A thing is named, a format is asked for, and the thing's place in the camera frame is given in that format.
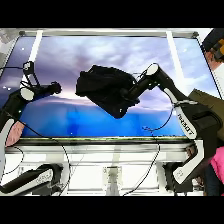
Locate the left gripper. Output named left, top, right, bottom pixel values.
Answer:
left=46, top=81, right=63, bottom=96

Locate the black garment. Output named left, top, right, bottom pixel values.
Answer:
left=75, top=64, right=141, bottom=120

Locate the pale pink garment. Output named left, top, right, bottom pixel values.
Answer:
left=5, top=120, right=27, bottom=148

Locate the olive garment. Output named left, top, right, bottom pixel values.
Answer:
left=187, top=88, right=224, bottom=143

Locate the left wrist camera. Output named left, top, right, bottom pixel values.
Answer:
left=22, top=60, right=41, bottom=90

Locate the black cable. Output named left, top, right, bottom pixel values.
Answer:
left=0, top=108, right=73, bottom=196
left=122, top=99, right=176, bottom=196

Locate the silver frame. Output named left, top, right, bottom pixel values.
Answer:
left=0, top=28, right=214, bottom=196

